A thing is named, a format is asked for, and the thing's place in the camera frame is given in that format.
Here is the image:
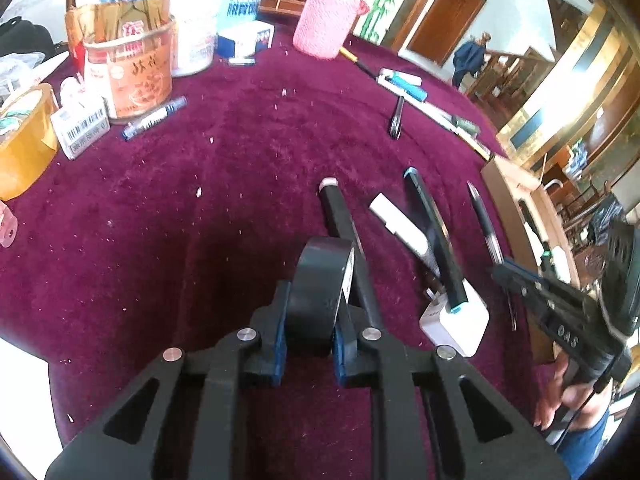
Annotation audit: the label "maroon tablecloth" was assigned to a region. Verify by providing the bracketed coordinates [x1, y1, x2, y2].
[0, 12, 551, 480]

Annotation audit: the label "blue jeans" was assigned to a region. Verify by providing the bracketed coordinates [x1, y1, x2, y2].
[557, 407, 615, 480]

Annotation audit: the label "white marker with black cap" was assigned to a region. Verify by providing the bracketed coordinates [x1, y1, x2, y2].
[369, 192, 443, 278]

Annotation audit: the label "white plastic tube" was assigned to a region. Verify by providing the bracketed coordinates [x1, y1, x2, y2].
[32, 50, 71, 84]

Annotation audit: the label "small white red packet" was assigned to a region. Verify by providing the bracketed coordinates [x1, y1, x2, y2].
[59, 75, 84, 109]

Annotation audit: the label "black cloth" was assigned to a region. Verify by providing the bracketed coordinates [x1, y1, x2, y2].
[0, 16, 54, 59]

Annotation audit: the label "small white blue box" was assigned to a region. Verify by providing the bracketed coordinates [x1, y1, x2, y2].
[216, 21, 276, 59]

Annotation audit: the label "wooden door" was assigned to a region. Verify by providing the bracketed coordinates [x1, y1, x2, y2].
[407, 0, 487, 67]

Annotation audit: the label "black marker with grey cap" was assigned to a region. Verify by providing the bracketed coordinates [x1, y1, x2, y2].
[317, 177, 386, 333]

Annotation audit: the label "black ballpoint pen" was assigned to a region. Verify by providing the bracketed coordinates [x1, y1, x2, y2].
[388, 95, 406, 139]

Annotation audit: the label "green pen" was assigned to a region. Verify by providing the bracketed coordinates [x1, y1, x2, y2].
[450, 115, 482, 139]

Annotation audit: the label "blue marker pen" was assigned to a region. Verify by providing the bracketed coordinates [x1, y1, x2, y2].
[122, 96, 188, 141]

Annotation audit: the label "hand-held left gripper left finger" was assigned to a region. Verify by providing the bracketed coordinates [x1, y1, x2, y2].
[45, 280, 293, 480]

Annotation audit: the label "blue lighter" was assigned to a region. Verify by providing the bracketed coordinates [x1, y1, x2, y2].
[392, 74, 427, 102]

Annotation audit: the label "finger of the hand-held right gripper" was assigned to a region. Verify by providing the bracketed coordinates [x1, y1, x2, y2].
[501, 281, 557, 311]
[492, 259, 557, 292]

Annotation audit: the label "pink knitted cup holder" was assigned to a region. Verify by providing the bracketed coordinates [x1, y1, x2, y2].
[292, 0, 371, 60]

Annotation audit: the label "clear plastic bag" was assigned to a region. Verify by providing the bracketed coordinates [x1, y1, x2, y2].
[0, 52, 48, 111]

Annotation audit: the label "slim black pen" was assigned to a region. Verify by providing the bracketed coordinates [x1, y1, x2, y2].
[466, 181, 518, 332]

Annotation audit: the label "white charger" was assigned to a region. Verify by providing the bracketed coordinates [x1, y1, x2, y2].
[419, 280, 490, 358]

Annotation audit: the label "orange tin can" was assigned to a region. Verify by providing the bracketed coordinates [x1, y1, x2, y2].
[82, 20, 176, 125]

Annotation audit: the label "white plastic tub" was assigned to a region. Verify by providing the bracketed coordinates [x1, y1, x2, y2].
[167, 0, 222, 78]

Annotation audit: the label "yellow-handled tool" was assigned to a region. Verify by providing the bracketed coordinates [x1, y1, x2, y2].
[340, 46, 379, 81]

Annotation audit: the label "gold printed packets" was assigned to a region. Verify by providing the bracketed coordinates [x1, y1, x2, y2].
[65, 0, 172, 47]

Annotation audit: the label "yellow tape roll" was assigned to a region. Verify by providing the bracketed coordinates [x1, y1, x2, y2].
[0, 82, 61, 201]

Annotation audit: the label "clear packet with red part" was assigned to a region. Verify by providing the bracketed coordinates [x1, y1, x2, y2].
[0, 200, 19, 250]

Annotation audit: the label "black marker with teal ends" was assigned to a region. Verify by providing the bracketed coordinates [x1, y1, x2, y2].
[403, 166, 470, 315]

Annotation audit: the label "wooden chair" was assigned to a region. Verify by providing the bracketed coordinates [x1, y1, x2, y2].
[545, 175, 618, 261]

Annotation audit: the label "white barcode box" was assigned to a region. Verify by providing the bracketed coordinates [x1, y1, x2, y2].
[50, 97, 111, 161]

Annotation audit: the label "cardboard box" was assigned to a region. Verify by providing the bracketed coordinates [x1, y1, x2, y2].
[481, 155, 583, 363]

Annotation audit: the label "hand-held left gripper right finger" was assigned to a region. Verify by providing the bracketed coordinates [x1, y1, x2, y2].
[331, 304, 571, 480]

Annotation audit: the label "black tape roll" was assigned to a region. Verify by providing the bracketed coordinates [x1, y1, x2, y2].
[287, 236, 357, 356]

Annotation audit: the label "marker with green cap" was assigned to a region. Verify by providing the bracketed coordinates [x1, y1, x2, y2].
[519, 199, 553, 273]

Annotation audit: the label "person's right hand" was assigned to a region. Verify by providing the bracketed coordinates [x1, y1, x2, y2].
[534, 354, 615, 432]

